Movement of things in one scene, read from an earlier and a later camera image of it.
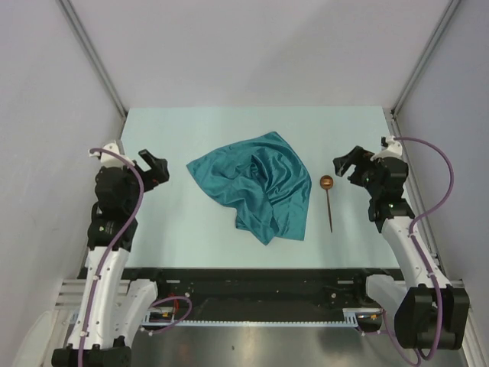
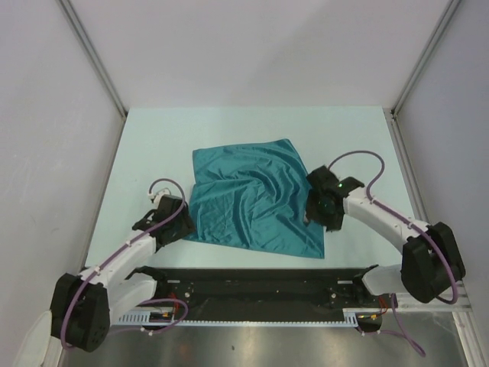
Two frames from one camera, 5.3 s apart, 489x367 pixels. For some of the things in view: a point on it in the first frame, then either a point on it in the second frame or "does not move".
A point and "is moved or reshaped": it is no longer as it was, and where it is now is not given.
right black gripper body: [364, 174] -> [318, 211]
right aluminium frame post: [451, 5] does not move
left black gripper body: [150, 178] -> [182, 226]
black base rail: [206, 293] does not move
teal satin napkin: [264, 180] is moved or reshaped
